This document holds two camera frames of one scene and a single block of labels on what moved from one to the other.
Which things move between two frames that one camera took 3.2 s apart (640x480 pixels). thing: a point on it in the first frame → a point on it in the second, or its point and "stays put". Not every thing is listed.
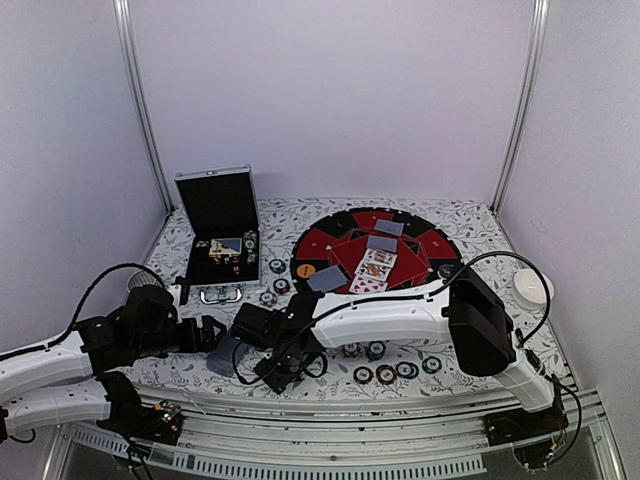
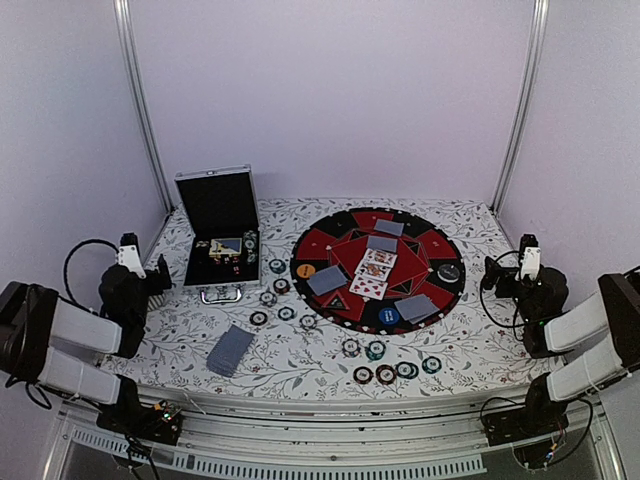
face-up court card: [373, 270] stays put
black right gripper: [278, 380] → [493, 277]
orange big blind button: [305, 270] stays put
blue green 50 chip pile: [407, 370] stays put
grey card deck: [388, 226] stays put
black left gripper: [207, 344] → [163, 269]
